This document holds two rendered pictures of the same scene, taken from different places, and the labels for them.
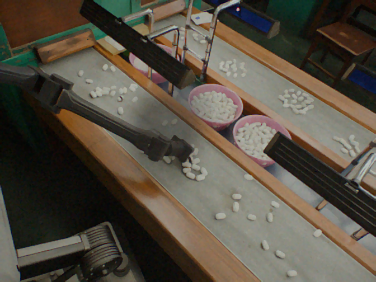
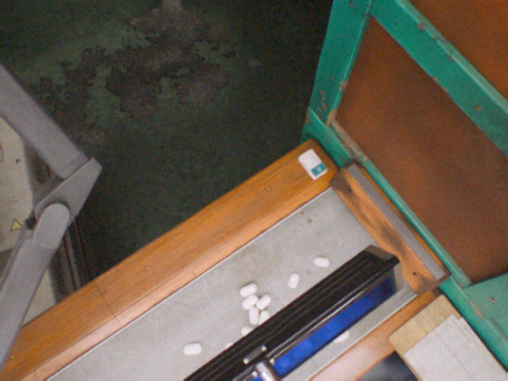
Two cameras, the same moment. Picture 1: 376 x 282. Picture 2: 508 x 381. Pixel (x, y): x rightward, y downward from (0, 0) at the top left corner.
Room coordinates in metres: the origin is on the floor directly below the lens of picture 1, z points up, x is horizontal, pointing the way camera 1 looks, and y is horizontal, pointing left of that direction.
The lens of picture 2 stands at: (1.01, 0.34, 1.77)
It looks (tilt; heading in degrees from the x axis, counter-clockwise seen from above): 71 degrees down; 108
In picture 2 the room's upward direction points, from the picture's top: 1 degrees clockwise
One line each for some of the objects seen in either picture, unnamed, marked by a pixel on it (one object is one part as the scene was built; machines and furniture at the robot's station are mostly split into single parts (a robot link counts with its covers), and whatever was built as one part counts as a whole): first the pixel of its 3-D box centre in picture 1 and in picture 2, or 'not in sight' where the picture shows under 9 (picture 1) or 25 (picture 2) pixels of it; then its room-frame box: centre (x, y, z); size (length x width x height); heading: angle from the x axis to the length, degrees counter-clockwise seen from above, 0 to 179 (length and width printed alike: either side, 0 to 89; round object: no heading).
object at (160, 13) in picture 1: (167, 9); not in sight; (1.75, 0.28, 0.83); 0.30 x 0.06 x 0.07; 144
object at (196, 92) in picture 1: (214, 109); not in sight; (1.06, -0.10, 0.72); 0.27 x 0.27 x 0.10
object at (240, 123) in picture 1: (259, 142); not in sight; (0.89, -0.32, 0.72); 0.27 x 0.27 x 0.10
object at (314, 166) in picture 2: not in sight; (312, 164); (1.01, 0.78, 0.77); 0.06 x 0.04 x 0.02; 144
